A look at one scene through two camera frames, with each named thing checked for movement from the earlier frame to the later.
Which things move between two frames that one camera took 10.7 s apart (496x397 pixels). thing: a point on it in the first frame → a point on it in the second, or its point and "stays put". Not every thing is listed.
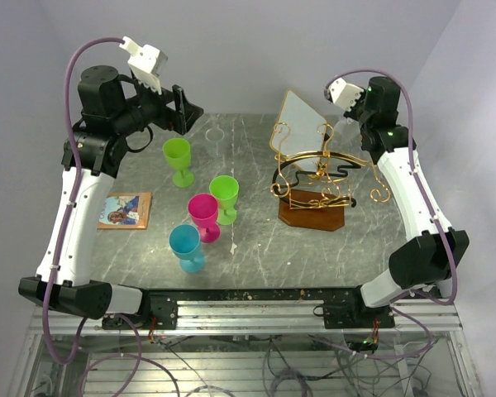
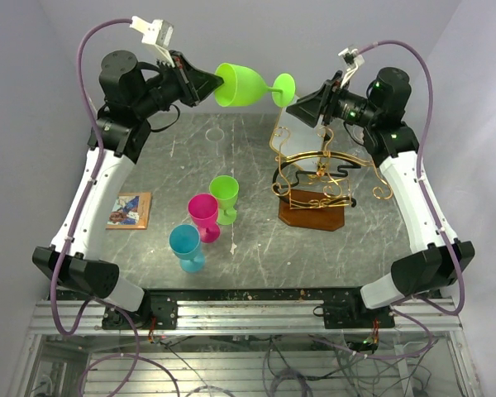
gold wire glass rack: (312, 187) stays put
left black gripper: (180, 120) → (197, 83)
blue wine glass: (184, 241) stays put
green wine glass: (226, 188) stays put
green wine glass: (177, 152) → (242, 87)
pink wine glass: (204, 210) stays put
